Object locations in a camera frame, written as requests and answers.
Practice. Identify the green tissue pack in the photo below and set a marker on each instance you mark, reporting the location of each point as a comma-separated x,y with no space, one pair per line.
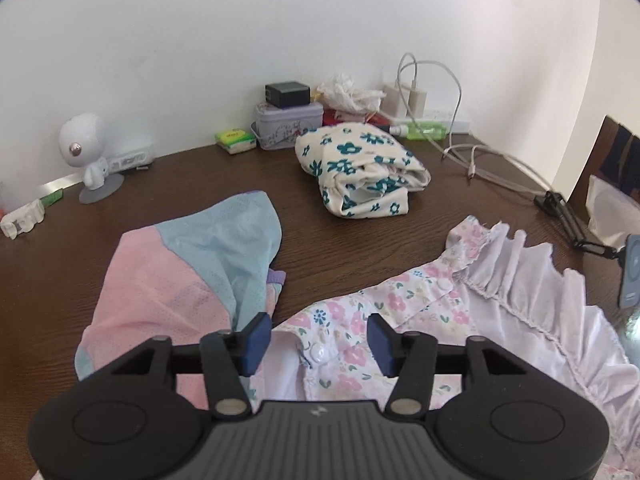
236,141

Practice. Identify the pink floral child's garment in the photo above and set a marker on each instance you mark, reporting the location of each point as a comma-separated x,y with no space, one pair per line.
487,282

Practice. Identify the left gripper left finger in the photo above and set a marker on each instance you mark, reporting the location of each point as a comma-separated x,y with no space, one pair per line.
226,358

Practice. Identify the crumpled white tissue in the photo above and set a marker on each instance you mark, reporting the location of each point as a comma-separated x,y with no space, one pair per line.
341,93

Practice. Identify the pink and blue mesh garment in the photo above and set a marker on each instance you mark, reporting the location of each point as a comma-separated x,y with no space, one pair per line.
186,278

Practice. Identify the white robot-shaped camera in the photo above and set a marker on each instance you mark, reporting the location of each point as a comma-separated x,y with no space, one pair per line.
82,142

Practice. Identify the grey metal tin box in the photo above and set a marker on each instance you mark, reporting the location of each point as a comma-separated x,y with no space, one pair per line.
277,128

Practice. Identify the folded cream teal-flower garment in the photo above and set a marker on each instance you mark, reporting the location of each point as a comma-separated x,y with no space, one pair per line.
362,171

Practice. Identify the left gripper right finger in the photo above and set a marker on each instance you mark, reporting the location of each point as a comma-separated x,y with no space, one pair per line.
409,357

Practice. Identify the green bottle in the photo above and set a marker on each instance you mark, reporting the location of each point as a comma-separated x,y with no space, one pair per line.
420,131

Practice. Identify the black charger block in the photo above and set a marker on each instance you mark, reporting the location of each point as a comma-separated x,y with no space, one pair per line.
287,94

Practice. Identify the dark wooden chair back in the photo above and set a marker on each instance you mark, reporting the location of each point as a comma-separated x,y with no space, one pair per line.
614,158

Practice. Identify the white charger adapter with cable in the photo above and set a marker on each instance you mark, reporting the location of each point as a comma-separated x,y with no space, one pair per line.
413,99

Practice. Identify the phone on stand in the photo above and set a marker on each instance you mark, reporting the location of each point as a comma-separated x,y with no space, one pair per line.
630,265

